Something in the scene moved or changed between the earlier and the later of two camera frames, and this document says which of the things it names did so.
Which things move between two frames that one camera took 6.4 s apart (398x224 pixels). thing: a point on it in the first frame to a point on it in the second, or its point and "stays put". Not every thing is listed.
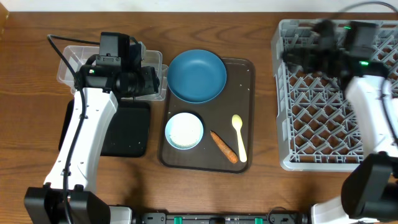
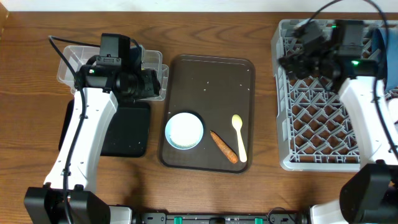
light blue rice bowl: [184, 131] stays put
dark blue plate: [196, 76] to [385, 49]
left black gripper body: [140, 83] stays put
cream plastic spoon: [237, 121] stays put
